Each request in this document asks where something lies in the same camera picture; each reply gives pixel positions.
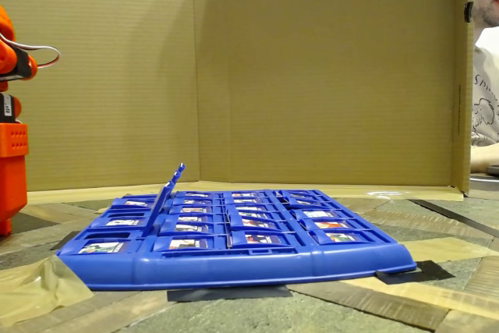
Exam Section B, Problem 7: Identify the person's bare forearm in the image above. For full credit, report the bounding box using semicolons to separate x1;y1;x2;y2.
469;144;499;173

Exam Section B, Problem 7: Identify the blue upright flip tile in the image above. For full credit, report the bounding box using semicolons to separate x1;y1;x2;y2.
140;179;175;238
174;162;187;193

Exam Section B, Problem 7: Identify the blue game board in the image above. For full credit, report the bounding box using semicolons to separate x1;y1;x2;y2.
56;188;418;292

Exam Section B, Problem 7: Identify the black tape piece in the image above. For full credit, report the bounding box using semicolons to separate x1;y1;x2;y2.
375;259;456;285

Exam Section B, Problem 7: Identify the long black tape strip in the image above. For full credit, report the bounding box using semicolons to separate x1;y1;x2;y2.
409;198;499;241

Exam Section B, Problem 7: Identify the round metal lid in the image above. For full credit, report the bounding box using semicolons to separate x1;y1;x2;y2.
469;165;499;193

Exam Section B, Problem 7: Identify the person in white T-shirt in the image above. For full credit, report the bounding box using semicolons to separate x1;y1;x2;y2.
471;0;499;147

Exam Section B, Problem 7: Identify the crumpled translucent yellow tape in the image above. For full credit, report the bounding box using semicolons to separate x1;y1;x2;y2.
0;254;95;328

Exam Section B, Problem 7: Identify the brown cardboard box wall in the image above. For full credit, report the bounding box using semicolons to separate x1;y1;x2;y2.
0;0;476;197

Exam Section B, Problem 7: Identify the white servo cable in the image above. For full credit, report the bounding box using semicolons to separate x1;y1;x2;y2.
0;32;62;73

